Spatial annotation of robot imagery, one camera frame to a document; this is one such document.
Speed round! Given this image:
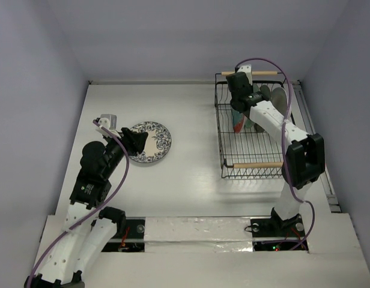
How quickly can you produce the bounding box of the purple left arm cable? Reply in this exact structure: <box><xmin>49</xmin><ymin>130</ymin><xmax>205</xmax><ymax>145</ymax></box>
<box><xmin>25</xmin><ymin>119</ymin><xmax>130</xmax><ymax>284</ymax></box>

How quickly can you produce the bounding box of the light green plate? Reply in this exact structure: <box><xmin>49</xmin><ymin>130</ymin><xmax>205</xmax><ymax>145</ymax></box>
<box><xmin>244</xmin><ymin>83</ymin><xmax>260</xmax><ymax>129</ymax></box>

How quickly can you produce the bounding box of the black wire dish rack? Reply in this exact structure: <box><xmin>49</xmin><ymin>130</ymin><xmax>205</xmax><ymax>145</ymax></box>
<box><xmin>214</xmin><ymin>73</ymin><xmax>282</xmax><ymax>179</ymax></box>

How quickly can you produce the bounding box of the blue floral white plate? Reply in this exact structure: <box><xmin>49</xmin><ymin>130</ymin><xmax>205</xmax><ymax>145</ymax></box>
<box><xmin>130</xmin><ymin>121</ymin><xmax>172</xmax><ymax>164</ymax></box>

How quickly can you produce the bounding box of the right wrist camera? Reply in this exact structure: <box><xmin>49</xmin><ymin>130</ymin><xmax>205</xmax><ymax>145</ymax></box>
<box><xmin>235</xmin><ymin>64</ymin><xmax>253</xmax><ymax>85</ymax></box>

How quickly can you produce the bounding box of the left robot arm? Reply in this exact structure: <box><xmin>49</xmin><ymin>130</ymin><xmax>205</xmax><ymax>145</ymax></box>
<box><xmin>25</xmin><ymin>126</ymin><xmax>148</xmax><ymax>287</ymax></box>

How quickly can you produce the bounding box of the pale blue-grey plate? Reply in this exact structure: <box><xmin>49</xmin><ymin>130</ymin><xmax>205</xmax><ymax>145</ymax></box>
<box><xmin>271</xmin><ymin>87</ymin><xmax>288</xmax><ymax>116</ymax></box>

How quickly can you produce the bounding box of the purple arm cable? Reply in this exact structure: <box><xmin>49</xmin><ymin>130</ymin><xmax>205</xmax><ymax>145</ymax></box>
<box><xmin>25</xmin><ymin>119</ymin><xmax>130</xmax><ymax>284</ymax></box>
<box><xmin>235</xmin><ymin>58</ymin><xmax>317</xmax><ymax>251</ymax></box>

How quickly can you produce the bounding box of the dark green marbled plate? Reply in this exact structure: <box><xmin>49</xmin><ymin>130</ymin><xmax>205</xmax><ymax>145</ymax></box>
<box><xmin>255</xmin><ymin>85</ymin><xmax>271</xmax><ymax>133</ymax></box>

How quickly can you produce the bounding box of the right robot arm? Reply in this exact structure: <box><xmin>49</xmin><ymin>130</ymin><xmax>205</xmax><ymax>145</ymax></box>
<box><xmin>226</xmin><ymin>71</ymin><xmax>325</xmax><ymax>238</ymax></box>

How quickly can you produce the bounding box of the red and teal plate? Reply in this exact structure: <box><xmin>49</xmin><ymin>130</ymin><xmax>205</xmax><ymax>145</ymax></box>
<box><xmin>231</xmin><ymin>109</ymin><xmax>247</xmax><ymax>133</ymax></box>

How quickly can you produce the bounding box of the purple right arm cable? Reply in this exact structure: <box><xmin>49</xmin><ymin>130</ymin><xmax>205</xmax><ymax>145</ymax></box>
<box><xmin>235</xmin><ymin>58</ymin><xmax>317</xmax><ymax>251</ymax></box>

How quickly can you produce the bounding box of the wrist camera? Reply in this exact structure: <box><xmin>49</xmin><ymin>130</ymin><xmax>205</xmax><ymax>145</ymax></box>
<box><xmin>235</xmin><ymin>64</ymin><xmax>253</xmax><ymax>85</ymax></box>
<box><xmin>92</xmin><ymin>114</ymin><xmax>118</xmax><ymax>135</ymax></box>

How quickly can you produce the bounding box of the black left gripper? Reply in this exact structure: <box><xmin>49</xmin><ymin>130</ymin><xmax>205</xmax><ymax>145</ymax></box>
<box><xmin>102</xmin><ymin>127</ymin><xmax>147</xmax><ymax>178</ymax></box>

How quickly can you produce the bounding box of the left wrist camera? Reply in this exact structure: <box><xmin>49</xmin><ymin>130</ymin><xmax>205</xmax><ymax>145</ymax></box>
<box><xmin>92</xmin><ymin>114</ymin><xmax>118</xmax><ymax>135</ymax></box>

